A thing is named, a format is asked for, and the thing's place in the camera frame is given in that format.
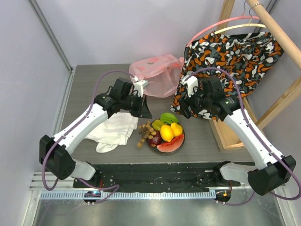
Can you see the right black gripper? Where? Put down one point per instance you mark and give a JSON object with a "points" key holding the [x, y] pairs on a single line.
{"points": [[188, 106]]}

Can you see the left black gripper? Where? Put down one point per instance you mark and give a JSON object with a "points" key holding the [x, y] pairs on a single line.
{"points": [[142, 110]]}

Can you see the brown fake longan bunch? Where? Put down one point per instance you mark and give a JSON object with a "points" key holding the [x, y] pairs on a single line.
{"points": [[145, 131]]}

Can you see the yellow fake starfruit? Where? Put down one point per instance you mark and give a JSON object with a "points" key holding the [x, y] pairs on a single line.
{"points": [[157, 124]]}

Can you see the green fake starfruit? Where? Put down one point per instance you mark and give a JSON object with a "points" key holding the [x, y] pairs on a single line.
{"points": [[168, 118]]}

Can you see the red fake apple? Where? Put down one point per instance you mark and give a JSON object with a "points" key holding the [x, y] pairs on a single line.
{"points": [[155, 141]]}

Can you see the orange fake fruit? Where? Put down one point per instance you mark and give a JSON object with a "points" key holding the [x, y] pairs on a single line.
{"points": [[166, 133]]}

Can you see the pink plastic bag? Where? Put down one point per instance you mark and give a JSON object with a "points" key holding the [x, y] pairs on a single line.
{"points": [[161, 72]]}

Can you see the fake watermelon slice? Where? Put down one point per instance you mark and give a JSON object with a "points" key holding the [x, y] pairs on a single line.
{"points": [[173, 145]]}

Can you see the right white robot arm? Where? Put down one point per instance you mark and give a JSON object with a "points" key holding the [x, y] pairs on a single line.
{"points": [[272, 169]]}

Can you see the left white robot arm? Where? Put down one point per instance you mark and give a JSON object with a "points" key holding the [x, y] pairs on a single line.
{"points": [[55, 151]]}

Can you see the white cloth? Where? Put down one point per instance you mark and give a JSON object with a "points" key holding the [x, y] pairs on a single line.
{"points": [[113, 132]]}

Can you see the blue ceramic plate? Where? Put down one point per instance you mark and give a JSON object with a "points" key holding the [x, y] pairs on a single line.
{"points": [[155, 148]]}

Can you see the wooden clothes rack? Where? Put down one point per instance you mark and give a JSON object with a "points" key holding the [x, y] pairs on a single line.
{"points": [[272, 81]]}

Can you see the patterned orange black garment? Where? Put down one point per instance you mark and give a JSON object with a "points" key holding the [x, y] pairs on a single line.
{"points": [[237, 60]]}

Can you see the cream clothes hanger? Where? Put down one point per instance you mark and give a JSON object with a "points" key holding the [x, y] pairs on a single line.
{"points": [[239, 26]]}

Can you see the pink clothes hanger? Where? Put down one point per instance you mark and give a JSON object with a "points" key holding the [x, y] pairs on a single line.
{"points": [[219, 23]]}

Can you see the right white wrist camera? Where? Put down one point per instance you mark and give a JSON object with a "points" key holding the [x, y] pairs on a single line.
{"points": [[189, 82]]}

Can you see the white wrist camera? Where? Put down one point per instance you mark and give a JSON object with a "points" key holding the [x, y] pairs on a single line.
{"points": [[139, 87], [189, 82]]}

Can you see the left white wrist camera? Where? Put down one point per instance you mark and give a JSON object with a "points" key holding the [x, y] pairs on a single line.
{"points": [[139, 87]]}

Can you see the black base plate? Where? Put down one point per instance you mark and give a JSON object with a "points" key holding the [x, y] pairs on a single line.
{"points": [[161, 177]]}

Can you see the aluminium rail frame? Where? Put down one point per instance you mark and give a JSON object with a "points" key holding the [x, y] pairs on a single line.
{"points": [[271, 169]]}

